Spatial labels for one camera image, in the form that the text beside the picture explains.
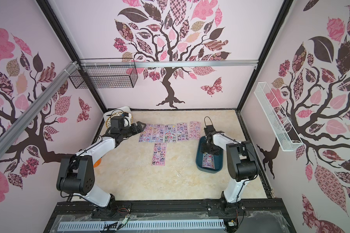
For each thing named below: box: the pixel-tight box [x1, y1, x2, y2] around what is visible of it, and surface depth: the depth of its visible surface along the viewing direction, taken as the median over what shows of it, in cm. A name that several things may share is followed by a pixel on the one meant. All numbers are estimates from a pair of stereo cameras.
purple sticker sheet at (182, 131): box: [176, 122, 190, 142], surface depth 109 cm
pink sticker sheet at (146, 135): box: [138, 123, 154, 143], surface depth 106 cm
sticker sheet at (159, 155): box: [151, 142, 167, 167], surface depth 97 cm
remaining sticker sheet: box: [164, 124, 177, 143], surface depth 106 cm
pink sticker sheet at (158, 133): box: [151, 124, 165, 143], surface depth 106 cm
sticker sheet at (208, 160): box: [201, 152, 215, 169], surface depth 91 cm
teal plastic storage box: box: [195, 135, 224, 174], surface depth 89 cm
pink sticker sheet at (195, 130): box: [189, 121, 201, 140], surface depth 109 cm
